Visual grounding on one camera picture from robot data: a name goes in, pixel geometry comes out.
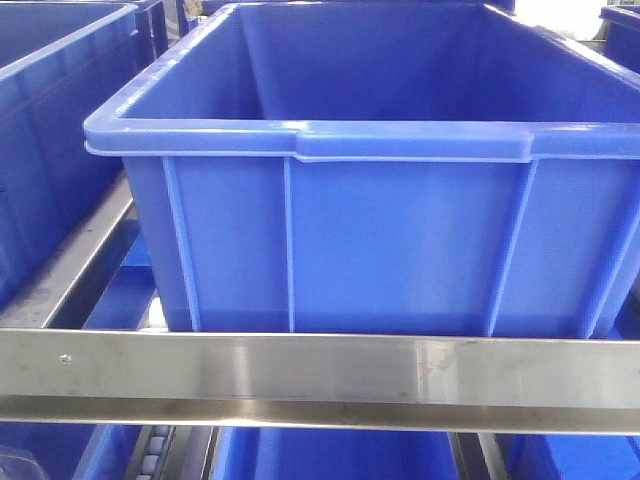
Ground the large blue crate centre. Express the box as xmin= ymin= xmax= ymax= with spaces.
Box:
xmin=84 ymin=2 xmax=639 ymax=339

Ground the blue crate at left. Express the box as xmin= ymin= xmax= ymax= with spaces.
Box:
xmin=1 ymin=1 xmax=168 ymax=305

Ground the steel rack front rail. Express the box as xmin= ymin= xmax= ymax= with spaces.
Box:
xmin=1 ymin=329 xmax=639 ymax=435

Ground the blue crate lower middle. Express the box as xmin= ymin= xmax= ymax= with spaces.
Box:
xmin=212 ymin=427 xmax=458 ymax=479

